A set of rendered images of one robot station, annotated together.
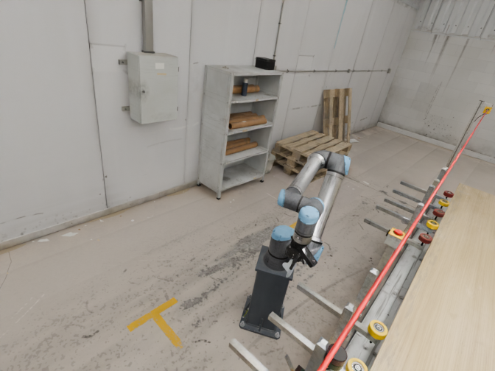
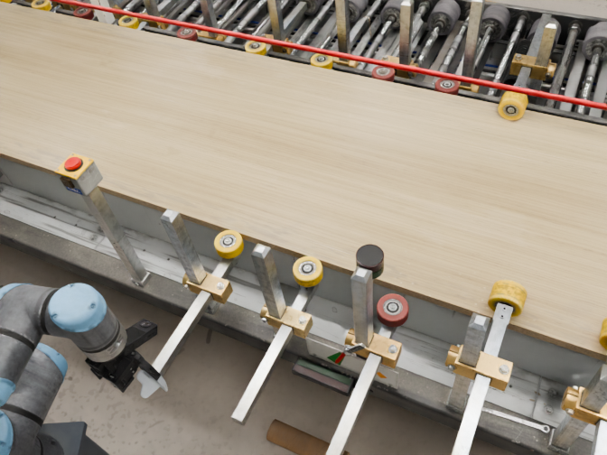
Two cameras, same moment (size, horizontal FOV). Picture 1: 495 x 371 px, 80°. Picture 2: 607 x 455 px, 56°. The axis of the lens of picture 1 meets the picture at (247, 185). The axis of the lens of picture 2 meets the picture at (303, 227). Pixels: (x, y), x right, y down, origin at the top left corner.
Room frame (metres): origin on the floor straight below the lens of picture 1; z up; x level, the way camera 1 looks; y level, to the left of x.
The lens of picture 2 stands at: (0.74, 0.32, 2.16)
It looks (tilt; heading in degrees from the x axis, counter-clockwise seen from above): 51 degrees down; 267
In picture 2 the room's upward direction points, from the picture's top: 10 degrees counter-clockwise
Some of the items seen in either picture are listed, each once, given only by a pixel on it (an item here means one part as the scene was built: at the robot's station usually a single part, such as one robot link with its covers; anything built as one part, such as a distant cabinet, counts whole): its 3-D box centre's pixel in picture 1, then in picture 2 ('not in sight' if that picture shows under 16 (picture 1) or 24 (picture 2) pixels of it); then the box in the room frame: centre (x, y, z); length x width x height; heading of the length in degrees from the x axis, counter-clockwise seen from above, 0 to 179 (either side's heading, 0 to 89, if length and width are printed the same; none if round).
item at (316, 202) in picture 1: (311, 209); (29, 313); (1.26, -0.34, 1.25); 0.12 x 0.12 x 0.09; 68
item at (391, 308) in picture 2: not in sight; (392, 317); (0.52, -0.37, 0.85); 0.08 x 0.08 x 0.11
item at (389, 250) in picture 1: (376, 275); (116, 236); (1.22, -0.77, 0.93); 0.05 x 0.04 x 0.45; 144
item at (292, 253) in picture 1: (297, 248); (115, 358); (1.15, -0.30, 1.08); 0.09 x 0.08 x 0.12; 50
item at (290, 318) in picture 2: not in sight; (285, 318); (0.79, -0.46, 0.82); 0.13 x 0.06 x 0.05; 144
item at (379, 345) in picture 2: not in sight; (373, 345); (0.58, -0.31, 0.85); 0.13 x 0.06 x 0.05; 144
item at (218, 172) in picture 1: (238, 132); not in sight; (3.66, 0.23, 0.78); 0.90 x 0.45 x 1.55; 141
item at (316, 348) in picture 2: not in sight; (350, 363); (0.64, -0.32, 0.75); 0.26 x 0.01 x 0.10; 144
